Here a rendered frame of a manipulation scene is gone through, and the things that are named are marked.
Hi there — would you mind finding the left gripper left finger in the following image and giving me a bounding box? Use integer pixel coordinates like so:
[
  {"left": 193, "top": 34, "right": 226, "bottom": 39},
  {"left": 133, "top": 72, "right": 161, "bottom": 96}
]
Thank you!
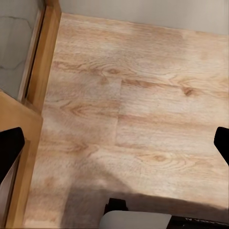
[{"left": 0, "top": 127, "right": 25, "bottom": 184}]

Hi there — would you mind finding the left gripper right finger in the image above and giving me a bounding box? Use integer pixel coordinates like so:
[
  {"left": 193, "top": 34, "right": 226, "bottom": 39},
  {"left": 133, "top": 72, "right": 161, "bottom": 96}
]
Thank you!
[{"left": 214, "top": 127, "right": 229, "bottom": 165}]

